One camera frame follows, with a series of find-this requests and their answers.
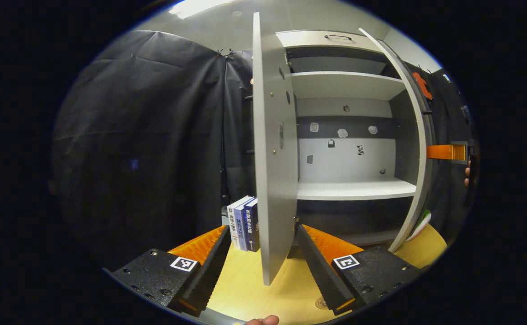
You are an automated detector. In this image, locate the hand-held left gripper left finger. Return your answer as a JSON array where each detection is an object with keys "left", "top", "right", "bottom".
[{"left": 110, "top": 225, "right": 232, "bottom": 316}]

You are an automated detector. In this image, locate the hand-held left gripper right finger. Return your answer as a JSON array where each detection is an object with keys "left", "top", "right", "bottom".
[{"left": 296, "top": 224, "right": 424, "bottom": 316}]

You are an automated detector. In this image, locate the white cabinet door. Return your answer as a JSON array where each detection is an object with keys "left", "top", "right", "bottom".
[
  {"left": 252, "top": 12, "right": 300, "bottom": 286},
  {"left": 358, "top": 28, "right": 435, "bottom": 253}
]

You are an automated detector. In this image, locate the white and grey cabinet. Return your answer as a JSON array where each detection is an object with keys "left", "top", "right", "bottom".
[{"left": 276, "top": 30, "right": 420, "bottom": 259}]

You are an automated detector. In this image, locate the white cabinet drawer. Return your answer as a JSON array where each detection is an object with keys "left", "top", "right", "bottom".
[{"left": 276, "top": 30, "right": 383, "bottom": 54}]

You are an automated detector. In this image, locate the white book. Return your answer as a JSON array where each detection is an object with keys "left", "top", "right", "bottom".
[{"left": 226, "top": 195, "right": 255, "bottom": 250}]

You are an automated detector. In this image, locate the light blue book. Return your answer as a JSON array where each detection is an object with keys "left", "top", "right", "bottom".
[{"left": 234, "top": 197, "right": 257, "bottom": 252}]

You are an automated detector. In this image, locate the dark blue book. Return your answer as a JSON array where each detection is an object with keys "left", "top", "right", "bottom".
[{"left": 243, "top": 199, "right": 261, "bottom": 252}]

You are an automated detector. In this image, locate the green striped white object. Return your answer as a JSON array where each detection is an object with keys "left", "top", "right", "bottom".
[{"left": 406, "top": 209, "right": 432, "bottom": 242}]

